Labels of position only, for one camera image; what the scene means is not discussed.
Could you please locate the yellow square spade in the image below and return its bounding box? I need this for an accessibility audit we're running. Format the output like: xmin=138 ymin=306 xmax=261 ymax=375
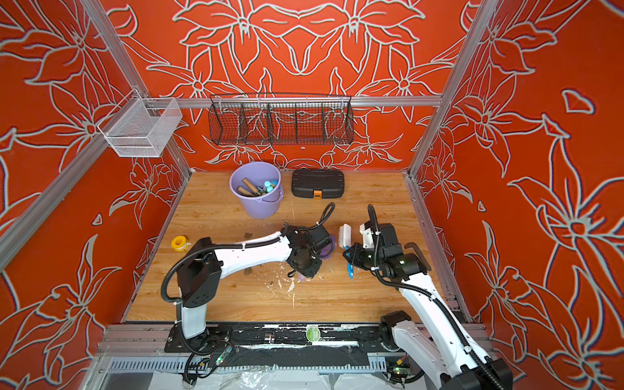
xmin=242 ymin=178 xmax=261 ymax=196

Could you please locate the black wire wall basket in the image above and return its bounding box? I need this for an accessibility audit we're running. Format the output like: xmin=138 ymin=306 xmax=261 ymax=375
xmin=208 ymin=93 xmax=355 ymax=146

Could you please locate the white wire mesh basket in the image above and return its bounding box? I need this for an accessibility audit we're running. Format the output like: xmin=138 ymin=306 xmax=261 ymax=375
xmin=97 ymin=89 xmax=183 ymax=158

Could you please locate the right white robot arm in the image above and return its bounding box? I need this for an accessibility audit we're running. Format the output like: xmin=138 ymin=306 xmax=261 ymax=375
xmin=343 ymin=206 xmax=514 ymax=389

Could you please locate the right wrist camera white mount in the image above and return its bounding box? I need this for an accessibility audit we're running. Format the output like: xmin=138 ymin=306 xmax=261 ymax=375
xmin=359 ymin=221 xmax=380 ymax=249

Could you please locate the black plastic tool case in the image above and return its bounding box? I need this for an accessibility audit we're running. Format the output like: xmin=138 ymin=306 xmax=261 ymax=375
xmin=291 ymin=168 xmax=345 ymax=199

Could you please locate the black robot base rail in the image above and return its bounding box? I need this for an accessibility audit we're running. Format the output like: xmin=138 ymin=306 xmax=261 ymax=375
xmin=164 ymin=322 xmax=407 ymax=371

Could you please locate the yellow tape roll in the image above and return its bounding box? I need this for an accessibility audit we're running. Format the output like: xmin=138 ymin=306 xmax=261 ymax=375
xmin=171 ymin=235 xmax=190 ymax=252

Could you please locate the purple plastic bucket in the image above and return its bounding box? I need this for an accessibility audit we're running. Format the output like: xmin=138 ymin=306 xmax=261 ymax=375
xmin=229 ymin=162 xmax=284 ymax=219

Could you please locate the black hex key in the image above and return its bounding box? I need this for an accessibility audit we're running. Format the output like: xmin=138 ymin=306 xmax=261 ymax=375
xmin=404 ymin=242 xmax=432 ymax=274

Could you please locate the green round sticker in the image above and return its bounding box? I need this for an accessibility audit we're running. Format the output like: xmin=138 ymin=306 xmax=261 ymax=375
xmin=305 ymin=325 xmax=321 ymax=343

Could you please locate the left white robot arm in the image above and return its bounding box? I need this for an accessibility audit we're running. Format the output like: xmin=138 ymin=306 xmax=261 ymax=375
xmin=160 ymin=224 xmax=334 ymax=341

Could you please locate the purple trowel pink handle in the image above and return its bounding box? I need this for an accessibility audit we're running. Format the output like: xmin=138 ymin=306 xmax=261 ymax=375
xmin=297 ymin=235 xmax=336 ymax=282

